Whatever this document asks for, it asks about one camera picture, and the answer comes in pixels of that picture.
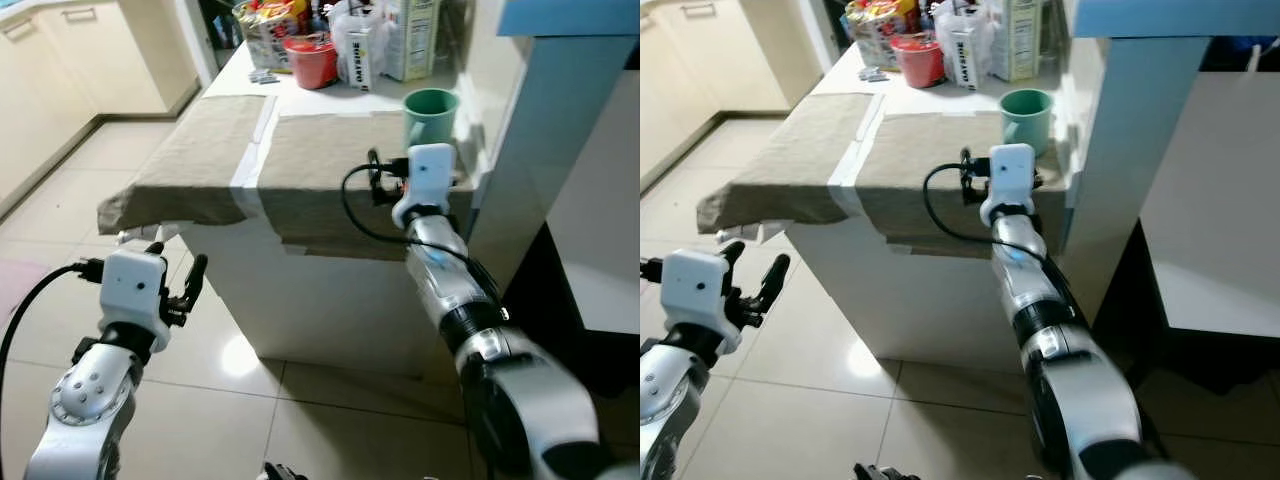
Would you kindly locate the green mug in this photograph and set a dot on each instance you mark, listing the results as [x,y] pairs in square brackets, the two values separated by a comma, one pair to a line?
[1026,125]
[430,122]

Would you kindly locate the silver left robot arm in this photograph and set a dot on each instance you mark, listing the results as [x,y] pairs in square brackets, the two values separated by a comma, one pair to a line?
[85,400]
[665,400]

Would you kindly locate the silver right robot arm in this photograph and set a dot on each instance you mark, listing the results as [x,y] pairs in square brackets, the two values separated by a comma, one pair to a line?
[520,400]
[1090,400]

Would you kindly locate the brown cloth placemat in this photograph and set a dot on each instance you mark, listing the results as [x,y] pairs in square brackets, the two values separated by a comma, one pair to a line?
[790,160]
[190,160]
[910,165]
[320,170]

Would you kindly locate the small white milk carton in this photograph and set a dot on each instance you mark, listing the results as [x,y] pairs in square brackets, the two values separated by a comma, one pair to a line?
[966,58]
[362,60]

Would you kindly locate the red plastic bucket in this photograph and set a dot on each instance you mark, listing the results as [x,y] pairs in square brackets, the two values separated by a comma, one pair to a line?
[920,63]
[312,65]

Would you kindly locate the white kitchen counter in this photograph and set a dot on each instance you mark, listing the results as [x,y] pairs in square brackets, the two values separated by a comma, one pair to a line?
[330,310]
[900,310]

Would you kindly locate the small grey packet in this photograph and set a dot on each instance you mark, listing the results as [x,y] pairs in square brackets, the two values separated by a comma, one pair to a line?
[265,76]
[874,75]

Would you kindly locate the tall printed carton box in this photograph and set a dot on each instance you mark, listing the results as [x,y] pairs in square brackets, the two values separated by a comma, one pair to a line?
[415,40]
[1018,40]

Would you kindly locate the white cabinet panel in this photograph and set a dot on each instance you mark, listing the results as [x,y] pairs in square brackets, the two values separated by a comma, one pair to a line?
[1220,200]
[600,220]

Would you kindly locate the clear plastic bag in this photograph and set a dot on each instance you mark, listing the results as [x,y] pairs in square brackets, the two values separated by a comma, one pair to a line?
[960,15]
[355,15]

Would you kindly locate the colourful snack bag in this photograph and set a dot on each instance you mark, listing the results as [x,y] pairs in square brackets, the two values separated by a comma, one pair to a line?
[268,30]
[878,28]

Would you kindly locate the light blue cabinet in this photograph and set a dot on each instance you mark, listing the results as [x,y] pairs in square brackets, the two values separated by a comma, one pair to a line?
[1140,120]
[560,110]

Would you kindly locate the cream kitchen cabinets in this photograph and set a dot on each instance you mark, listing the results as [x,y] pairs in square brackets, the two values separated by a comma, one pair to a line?
[730,70]
[100,70]

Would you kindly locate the black robot foot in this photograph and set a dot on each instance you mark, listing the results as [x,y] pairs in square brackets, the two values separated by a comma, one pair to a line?
[285,472]
[880,472]

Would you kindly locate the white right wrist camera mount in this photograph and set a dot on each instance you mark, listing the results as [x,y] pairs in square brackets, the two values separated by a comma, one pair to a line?
[430,175]
[1012,175]

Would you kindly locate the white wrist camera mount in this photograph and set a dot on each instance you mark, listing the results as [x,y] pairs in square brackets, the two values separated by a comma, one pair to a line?
[1012,175]
[692,285]
[430,175]
[130,285]

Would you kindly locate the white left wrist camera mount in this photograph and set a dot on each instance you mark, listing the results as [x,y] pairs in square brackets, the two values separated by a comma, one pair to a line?
[692,285]
[130,285]

